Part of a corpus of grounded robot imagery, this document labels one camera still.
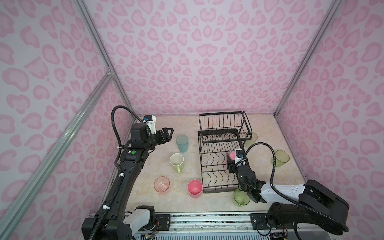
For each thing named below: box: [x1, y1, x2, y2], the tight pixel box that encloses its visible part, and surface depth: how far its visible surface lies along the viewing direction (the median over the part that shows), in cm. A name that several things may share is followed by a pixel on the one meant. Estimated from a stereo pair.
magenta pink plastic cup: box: [187, 179, 204, 199], surface depth 81 cm
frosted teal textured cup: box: [175, 134, 189, 153], surface depth 95 cm
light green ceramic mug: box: [169, 153, 185, 175], surface depth 88 cm
